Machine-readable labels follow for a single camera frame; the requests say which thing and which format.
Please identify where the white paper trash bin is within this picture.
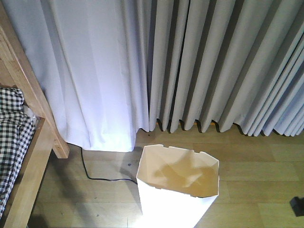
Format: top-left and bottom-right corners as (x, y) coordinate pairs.
(136, 144), (219, 228)

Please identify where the white sheer curtain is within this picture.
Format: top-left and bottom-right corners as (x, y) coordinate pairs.
(3, 0), (152, 152)

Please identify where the black white checkered bedding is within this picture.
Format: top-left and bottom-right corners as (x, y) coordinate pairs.
(0, 87), (35, 214)

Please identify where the grey pleated curtain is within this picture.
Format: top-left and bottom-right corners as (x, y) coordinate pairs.
(128, 0), (304, 138)

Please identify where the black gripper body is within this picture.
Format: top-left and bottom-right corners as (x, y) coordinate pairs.
(290, 197), (304, 217)

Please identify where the wooden bed frame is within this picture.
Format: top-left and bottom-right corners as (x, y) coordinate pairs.
(0, 6), (69, 228)

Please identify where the black floor power cable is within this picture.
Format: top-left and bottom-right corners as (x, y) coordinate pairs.
(80, 147), (138, 184)

